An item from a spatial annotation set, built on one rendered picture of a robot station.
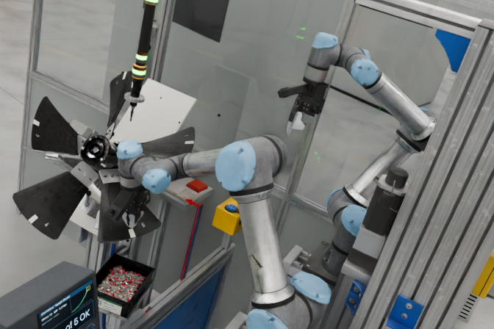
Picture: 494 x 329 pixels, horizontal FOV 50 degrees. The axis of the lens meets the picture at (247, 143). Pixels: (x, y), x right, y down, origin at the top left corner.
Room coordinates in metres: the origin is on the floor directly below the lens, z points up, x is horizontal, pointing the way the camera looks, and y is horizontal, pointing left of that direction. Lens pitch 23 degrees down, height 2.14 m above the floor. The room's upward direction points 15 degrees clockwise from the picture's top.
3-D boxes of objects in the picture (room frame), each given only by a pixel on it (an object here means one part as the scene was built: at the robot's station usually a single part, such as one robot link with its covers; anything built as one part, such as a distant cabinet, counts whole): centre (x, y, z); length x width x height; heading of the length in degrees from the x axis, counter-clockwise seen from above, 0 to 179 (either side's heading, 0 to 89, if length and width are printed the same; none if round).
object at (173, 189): (2.19, 0.25, 0.87); 0.15 x 0.09 x 0.02; 67
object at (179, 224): (2.39, 0.14, 0.50); 2.59 x 0.03 x 0.91; 67
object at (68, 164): (1.92, 0.71, 1.03); 0.15 x 0.10 x 0.14; 157
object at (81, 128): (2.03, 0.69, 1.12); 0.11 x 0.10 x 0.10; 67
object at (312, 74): (1.76, -0.16, 1.70); 0.08 x 0.08 x 0.05
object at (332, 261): (1.68, -0.45, 1.09); 0.15 x 0.15 x 0.10
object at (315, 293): (1.21, -0.27, 1.20); 0.13 x 0.12 x 0.14; 146
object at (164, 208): (2.28, 0.32, 0.41); 0.04 x 0.04 x 0.83; 67
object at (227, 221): (1.86, -0.03, 1.02); 0.16 x 0.10 x 0.11; 157
